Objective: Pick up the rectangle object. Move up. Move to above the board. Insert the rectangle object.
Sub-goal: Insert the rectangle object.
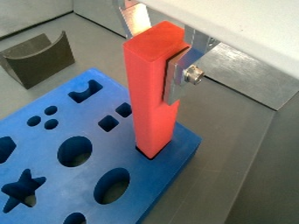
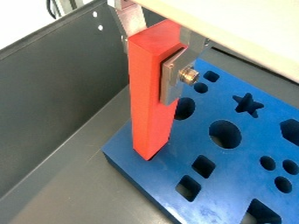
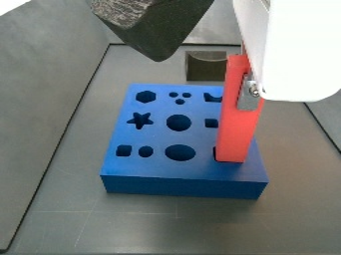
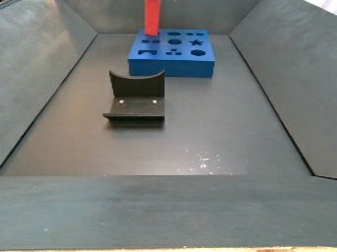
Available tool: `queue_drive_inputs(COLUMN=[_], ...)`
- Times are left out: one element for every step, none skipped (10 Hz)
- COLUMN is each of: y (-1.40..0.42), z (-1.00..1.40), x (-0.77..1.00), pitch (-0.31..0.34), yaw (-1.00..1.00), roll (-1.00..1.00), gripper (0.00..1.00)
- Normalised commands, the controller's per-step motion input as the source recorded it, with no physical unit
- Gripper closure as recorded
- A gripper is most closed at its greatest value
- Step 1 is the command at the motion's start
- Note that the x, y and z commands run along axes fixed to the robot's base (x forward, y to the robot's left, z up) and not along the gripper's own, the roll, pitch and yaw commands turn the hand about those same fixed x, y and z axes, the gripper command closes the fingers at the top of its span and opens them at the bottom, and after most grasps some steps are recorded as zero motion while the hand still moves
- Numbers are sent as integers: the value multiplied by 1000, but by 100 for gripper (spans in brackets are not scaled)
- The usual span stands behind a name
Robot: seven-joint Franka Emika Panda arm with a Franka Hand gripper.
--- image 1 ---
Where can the dark grey arch block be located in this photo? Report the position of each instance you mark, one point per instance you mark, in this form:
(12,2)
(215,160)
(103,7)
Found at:
(34,60)

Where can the blue foam shape board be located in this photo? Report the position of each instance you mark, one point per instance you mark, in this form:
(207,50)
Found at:
(71,169)

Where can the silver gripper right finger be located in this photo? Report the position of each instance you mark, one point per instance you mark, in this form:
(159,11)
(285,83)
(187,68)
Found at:
(182,71)

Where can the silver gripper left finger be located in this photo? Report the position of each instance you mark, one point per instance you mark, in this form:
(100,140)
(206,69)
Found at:
(134,16)

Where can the red rectangular block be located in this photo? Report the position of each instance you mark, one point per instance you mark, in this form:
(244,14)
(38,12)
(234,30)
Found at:
(146,54)

